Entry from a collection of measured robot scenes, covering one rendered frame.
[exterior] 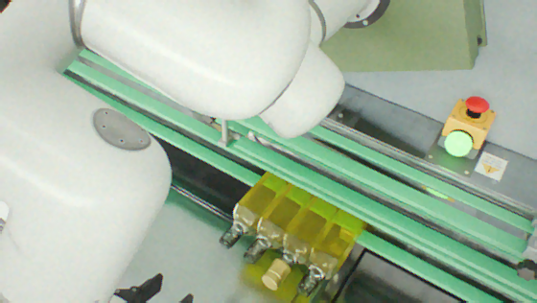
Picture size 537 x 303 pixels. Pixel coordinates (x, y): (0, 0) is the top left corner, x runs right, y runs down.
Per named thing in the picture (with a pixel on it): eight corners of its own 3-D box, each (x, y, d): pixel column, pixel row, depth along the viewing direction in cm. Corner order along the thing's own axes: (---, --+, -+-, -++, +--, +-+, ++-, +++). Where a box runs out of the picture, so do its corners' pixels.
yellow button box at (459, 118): (449, 124, 95) (435, 145, 90) (461, 93, 90) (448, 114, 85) (484, 138, 92) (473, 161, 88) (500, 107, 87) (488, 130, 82)
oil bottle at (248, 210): (284, 166, 110) (227, 228, 97) (286, 148, 106) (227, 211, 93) (305, 176, 108) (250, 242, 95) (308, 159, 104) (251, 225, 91)
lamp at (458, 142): (444, 143, 89) (439, 152, 87) (452, 125, 86) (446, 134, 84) (468, 153, 87) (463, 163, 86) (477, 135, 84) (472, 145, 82)
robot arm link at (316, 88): (248, -49, 44) (374, 75, 45) (255, 20, 68) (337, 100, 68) (175, 26, 44) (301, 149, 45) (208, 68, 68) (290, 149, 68)
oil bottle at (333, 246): (352, 199, 104) (301, 272, 91) (357, 182, 100) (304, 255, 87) (376, 212, 102) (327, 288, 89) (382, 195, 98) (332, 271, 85)
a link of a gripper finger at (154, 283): (108, 305, 65) (144, 279, 70) (126, 317, 63) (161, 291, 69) (110, 288, 63) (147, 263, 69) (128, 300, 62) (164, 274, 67)
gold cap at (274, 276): (271, 257, 89) (258, 274, 86) (287, 260, 87) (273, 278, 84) (278, 270, 91) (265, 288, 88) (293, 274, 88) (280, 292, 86)
